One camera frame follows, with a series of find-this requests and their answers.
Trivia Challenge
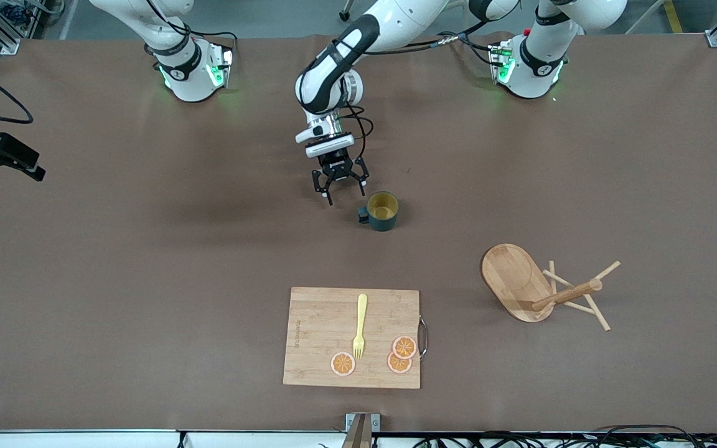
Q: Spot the black cable bundle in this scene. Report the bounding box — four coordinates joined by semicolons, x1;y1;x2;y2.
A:
415;425;717;448

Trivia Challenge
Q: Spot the yellow plastic fork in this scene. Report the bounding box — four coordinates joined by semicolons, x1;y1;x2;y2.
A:
352;294;368;360

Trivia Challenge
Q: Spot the wooden mug tree rack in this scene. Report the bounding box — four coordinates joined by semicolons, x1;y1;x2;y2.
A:
481;243;621;332

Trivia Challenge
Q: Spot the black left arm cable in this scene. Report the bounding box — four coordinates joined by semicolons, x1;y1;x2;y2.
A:
338;105;375;164

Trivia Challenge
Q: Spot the teal mug yellow inside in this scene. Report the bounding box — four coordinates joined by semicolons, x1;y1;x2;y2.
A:
358;191;400;233

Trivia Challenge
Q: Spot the wooden cutting board metal handle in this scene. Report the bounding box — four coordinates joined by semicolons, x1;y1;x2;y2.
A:
283;286;429;390

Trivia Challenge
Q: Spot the black base cable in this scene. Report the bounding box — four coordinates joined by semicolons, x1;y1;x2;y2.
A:
438;30;502;66

